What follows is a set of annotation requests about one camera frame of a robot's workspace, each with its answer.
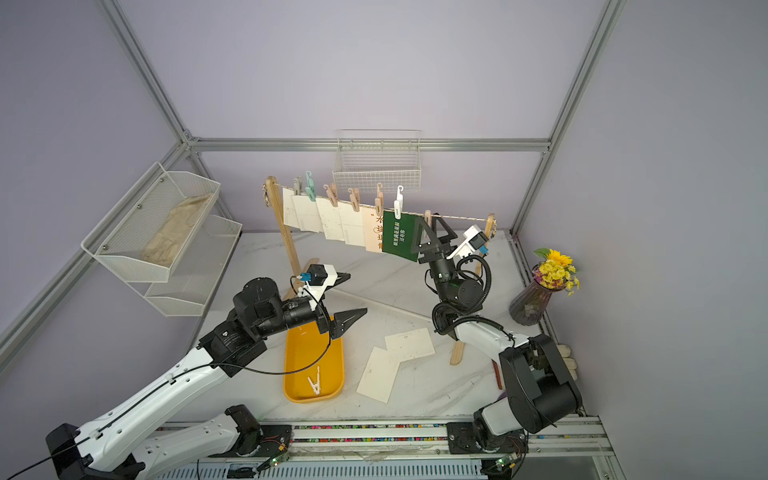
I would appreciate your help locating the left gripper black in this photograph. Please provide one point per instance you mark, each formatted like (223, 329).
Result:
(337, 328)

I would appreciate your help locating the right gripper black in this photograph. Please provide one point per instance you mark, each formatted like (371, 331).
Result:
(437, 256)

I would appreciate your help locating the green postcard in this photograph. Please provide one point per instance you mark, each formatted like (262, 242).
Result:
(398, 235)

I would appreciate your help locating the white clothespin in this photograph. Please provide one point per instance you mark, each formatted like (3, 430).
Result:
(398, 203)
(315, 383)

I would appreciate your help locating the pink chinese text postcard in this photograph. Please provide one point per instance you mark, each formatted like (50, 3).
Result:
(373, 232)

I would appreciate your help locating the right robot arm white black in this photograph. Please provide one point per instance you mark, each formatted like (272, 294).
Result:
(539, 387)

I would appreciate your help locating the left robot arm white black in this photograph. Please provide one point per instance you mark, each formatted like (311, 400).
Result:
(124, 443)

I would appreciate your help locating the yellow plastic tray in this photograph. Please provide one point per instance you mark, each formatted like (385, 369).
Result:
(306, 350)

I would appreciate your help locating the green clothespin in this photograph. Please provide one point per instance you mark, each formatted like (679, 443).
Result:
(310, 189)

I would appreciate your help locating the vase with yellow flowers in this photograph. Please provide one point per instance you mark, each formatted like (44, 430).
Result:
(556, 272)

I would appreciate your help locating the grey clothespin far left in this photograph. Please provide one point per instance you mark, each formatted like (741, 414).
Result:
(296, 185)

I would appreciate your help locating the beige cloth in shelf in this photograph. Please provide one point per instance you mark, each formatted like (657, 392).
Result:
(167, 243)

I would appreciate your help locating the white mesh two-tier shelf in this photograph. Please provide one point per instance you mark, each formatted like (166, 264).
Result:
(186, 288)

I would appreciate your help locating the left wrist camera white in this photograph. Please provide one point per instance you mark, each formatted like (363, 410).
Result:
(316, 280)

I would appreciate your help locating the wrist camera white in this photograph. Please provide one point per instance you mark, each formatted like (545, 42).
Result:
(316, 280)
(473, 243)

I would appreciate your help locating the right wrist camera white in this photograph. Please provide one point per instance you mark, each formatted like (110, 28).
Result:
(473, 243)

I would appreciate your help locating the white wire wall basket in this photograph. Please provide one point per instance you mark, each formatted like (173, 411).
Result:
(369, 159)

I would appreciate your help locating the wooden drying rack frame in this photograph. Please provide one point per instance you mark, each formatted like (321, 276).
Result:
(274, 200)

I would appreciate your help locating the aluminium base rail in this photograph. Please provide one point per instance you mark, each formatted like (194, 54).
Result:
(422, 449)

